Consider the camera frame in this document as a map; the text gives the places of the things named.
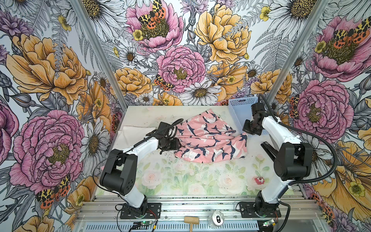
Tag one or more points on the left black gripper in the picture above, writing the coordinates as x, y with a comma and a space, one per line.
176, 143

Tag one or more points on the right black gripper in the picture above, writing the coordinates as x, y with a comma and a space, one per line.
246, 128

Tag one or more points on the blue plastic laundry basket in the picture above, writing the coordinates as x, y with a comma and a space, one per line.
240, 110

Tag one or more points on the pink patterned garment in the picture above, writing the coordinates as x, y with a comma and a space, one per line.
207, 138

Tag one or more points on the white printed t-shirt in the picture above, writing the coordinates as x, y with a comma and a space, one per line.
130, 135

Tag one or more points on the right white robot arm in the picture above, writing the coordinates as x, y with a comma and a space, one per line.
291, 157

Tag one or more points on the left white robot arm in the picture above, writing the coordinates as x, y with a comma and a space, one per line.
119, 172

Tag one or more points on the black clip on table edge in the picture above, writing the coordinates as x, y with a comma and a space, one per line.
270, 150

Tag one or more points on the wooden mallet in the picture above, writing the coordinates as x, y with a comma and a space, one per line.
191, 221

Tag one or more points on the left green circuit board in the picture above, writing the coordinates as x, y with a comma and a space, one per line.
144, 225

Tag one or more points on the green circuit board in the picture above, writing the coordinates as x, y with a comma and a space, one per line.
144, 225
269, 223

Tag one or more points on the right green circuit board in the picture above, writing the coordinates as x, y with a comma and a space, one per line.
269, 223

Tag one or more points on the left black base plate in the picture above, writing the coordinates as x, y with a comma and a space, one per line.
146, 211

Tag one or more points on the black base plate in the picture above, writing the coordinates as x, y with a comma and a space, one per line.
146, 211
251, 210

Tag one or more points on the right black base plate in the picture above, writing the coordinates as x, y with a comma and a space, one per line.
251, 210

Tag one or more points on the aluminium front rail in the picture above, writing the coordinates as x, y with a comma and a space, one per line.
175, 208

